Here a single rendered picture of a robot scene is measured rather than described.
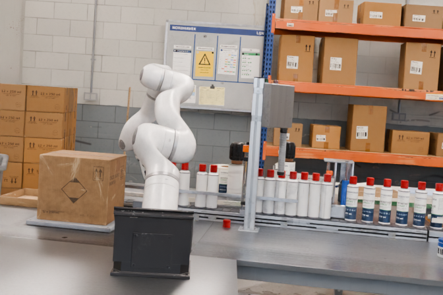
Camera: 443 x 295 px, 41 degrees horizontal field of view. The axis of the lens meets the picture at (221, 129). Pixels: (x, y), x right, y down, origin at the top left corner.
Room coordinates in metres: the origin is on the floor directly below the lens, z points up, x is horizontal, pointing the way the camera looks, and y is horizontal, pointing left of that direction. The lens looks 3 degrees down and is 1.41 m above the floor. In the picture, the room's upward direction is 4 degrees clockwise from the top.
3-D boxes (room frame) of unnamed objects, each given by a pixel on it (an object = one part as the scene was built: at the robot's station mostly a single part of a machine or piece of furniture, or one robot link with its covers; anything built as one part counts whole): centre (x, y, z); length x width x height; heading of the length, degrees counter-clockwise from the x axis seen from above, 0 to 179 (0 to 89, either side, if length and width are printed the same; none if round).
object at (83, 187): (2.52, 0.58, 0.99); 0.30 x 0.24 x 0.27; 83
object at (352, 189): (2.66, -0.61, 0.98); 0.05 x 0.05 x 0.20
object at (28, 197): (2.86, 0.86, 0.85); 0.30 x 0.26 x 0.04; 82
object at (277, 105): (2.63, -0.22, 1.38); 0.17 x 0.10 x 0.19; 137
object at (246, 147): (2.67, -0.13, 1.05); 0.10 x 0.04 x 0.33; 172
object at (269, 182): (2.70, -0.24, 0.98); 0.05 x 0.05 x 0.20
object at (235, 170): (3.01, -0.09, 1.03); 0.09 x 0.09 x 0.30
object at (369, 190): (2.65, -0.68, 0.98); 0.05 x 0.05 x 0.20
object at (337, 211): (2.76, -0.56, 1.01); 0.14 x 0.13 x 0.26; 82
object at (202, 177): (2.75, 0.08, 0.98); 0.05 x 0.05 x 0.20
